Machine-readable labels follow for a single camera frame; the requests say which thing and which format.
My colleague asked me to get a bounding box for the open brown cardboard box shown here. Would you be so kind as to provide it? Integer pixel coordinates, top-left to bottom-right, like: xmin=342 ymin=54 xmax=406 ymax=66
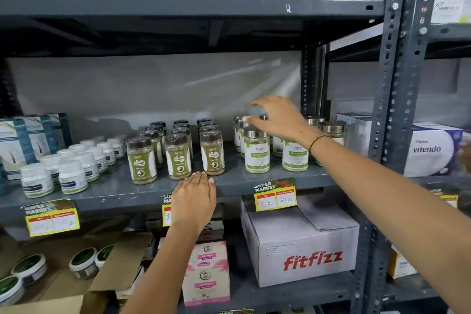
xmin=0 ymin=221 xmax=154 ymax=314

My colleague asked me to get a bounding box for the person's right forearm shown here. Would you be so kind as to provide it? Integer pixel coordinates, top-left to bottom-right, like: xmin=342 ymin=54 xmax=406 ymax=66
xmin=310 ymin=136 xmax=471 ymax=314

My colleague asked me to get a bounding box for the group of small white bottles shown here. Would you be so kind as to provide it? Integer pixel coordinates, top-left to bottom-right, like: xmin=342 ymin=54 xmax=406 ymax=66
xmin=20 ymin=136 xmax=126 ymax=199

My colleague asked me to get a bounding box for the plain white box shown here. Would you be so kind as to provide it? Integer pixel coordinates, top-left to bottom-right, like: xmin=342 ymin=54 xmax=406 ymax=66
xmin=335 ymin=112 xmax=373 ymax=157

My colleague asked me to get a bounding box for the blue and white carton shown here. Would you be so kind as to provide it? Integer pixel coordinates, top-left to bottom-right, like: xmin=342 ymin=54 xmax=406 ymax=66
xmin=0 ymin=118 xmax=38 ymax=180
xmin=47 ymin=113 xmax=73 ymax=149
xmin=23 ymin=115 xmax=56 ymax=160

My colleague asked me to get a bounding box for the thread bracelet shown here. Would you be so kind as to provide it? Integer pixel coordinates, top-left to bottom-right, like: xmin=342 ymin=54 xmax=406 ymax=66
xmin=309 ymin=135 xmax=332 ymax=156

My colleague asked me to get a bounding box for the white carton with red print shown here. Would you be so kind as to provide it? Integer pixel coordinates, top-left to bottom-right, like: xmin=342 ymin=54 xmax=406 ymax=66
xmin=241 ymin=194 xmax=360 ymax=288

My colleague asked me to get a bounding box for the yellow price tag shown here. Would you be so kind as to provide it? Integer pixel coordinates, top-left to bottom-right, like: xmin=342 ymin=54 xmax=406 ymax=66
xmin=161 ymin=193 xmax=174 ymax=227
xmin=439 ymin=194 xmax=459 ymax=210
xmin=20 ymin=199 xmax=80 ymax=238
xmin=253 ymin=177 xmax=298 ymax=212

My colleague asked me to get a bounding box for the yellow and white box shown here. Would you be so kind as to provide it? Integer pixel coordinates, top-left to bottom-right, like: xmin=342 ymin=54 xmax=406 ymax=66
xmin=386 ymin=245 xmax=419 ymax=280

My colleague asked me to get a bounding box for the person's left forearm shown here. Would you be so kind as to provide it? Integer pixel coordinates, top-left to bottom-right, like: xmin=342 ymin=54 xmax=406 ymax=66
xmin=121 ymin=227 xmax=207 ymax=314

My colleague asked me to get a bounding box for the pink and white box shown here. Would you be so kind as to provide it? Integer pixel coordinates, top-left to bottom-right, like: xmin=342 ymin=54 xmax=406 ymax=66
xmin=182 ymin=240 xmax=231 ymax=307

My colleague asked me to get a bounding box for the white and purple box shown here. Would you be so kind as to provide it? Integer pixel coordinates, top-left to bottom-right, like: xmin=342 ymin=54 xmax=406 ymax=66
xmin=403 ymin=123 xmax=465 ymax=178

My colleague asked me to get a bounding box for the white jar with green lid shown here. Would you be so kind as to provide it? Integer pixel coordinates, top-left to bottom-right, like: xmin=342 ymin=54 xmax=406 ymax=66
xmin=10 ymin=254 xmax=48 ymax=286
xmin=69 ymin=247 xmax=100 ymax=281
xmin=0 ymin=276 xmax=25 ymax=306
xmin=94 ymin=244 xmax=116 ymax=269

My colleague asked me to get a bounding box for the group of brown-lid powder jars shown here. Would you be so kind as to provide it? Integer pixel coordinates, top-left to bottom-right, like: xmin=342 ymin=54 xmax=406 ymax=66
xmin=126 ymin=119 xmax=226 ymax=185

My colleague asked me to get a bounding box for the person's right hand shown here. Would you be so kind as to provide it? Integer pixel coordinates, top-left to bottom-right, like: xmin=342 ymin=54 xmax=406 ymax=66
xmin=243 ymin=95 xmax=317 ymax=149

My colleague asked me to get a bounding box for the group of steel-lid green-label jars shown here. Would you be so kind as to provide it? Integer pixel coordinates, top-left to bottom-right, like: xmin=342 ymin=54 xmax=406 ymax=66
xmin=233 ymin=114 xmax=347 ymax=174

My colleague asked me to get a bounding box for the white box with grey print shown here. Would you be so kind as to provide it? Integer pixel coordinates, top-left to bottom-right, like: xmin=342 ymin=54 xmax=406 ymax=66
xmin=430 ymin=0 xmax=471 ymax=25

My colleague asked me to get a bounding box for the person's left hand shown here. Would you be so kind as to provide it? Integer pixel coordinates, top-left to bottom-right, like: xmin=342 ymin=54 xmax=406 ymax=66
xmin=171 ymin=172 xmax=217 ymax=238

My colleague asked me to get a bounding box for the dark small box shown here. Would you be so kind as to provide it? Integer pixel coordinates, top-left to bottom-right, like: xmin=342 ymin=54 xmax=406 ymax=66
xmin=197 ymin=214 xmax=225 ymax=243

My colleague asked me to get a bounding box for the grey metal shelf rack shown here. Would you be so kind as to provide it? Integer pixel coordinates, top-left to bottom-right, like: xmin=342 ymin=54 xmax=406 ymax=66
xmin=327 ymin=0 xmax=471 ymax=314
xmin=0 ymin=0 xmax=438 ymax=314

